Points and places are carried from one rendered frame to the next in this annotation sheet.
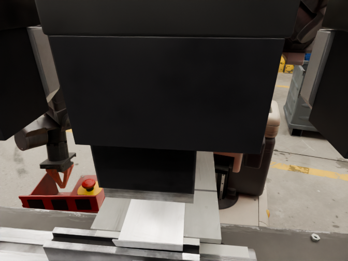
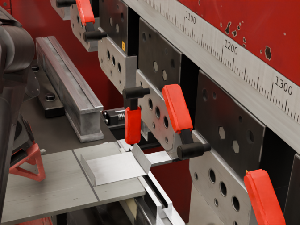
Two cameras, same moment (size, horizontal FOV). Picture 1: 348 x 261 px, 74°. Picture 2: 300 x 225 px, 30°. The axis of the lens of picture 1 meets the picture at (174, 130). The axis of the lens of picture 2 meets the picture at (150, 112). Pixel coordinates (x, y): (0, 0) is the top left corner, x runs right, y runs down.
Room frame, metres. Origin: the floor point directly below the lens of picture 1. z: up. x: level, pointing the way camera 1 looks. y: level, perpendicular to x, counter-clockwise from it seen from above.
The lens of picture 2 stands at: (0.61, 0.85, 1.62)
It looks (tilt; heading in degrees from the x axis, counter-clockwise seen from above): 29 degrees down; 241
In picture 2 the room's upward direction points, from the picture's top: 2 degrees clockwise
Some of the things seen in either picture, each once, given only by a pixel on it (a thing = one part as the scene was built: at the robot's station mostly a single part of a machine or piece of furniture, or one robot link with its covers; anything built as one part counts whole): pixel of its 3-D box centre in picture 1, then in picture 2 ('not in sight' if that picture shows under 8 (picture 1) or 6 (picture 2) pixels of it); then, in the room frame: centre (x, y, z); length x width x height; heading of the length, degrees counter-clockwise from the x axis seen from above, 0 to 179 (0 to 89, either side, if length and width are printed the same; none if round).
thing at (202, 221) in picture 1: (166, 174); (63, 180); (0.34, 0.01, 1.00); 0.26 x 0.18 x 0.01; 175
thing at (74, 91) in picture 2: not in sight; (65, 83); (0.14, -0.52, 0.92); 0.50 x 0.06 x 0.10; 85
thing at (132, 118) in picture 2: not in sight; (136, 115); (0.27, 0.18, 1.20); 0.04 x 0.02 x 0.10; 175
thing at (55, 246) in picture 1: (123, 249); (143, 180); (0.19, 0.07, 0.99); 0.20 x 0.03 x 0.03; 85
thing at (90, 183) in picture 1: (89, 186); not in sight; (0.53, 0.26, 0.79); 0.04 x 0.04 x 0.04
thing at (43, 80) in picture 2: not in sight; (42, 88); (0.19, -0.57, 0.89); 0.30 x 0.05 x 0.03; 85
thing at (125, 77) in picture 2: (169, 26); (132, 36); (0.19, 0.00, 1.26); 0.15 x 0.09 x 0.17; 85
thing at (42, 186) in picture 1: (75, 199); not in sight; (0.52, 0.30, 0.75); 0.20 x 0.16 x 0.18; 90
